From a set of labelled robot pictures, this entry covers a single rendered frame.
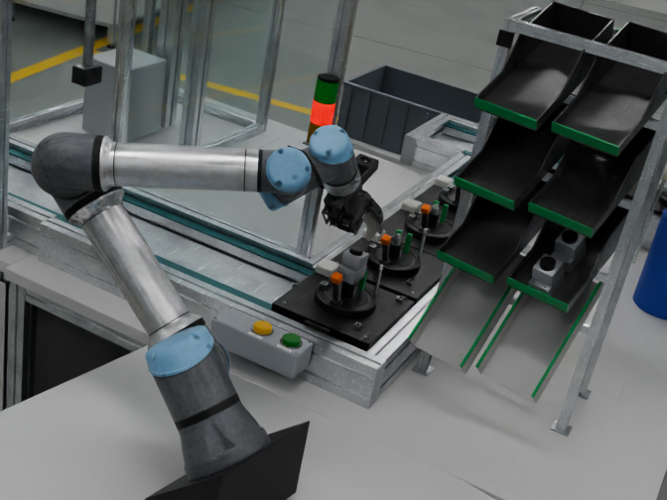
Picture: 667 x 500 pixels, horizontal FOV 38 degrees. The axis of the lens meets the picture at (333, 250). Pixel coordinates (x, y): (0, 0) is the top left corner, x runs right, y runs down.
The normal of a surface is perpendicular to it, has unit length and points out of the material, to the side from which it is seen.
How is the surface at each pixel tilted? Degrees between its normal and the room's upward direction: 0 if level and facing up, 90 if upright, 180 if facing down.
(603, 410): 0
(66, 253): 90
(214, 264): 0
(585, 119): 25
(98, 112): 90
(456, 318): 45
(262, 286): 0
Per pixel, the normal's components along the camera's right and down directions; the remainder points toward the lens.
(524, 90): -0.10, -0.68
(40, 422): 0.17, -0.88
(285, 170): 0.06, -0.05
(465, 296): -0.31, -0.43
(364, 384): -0.46, 0.33
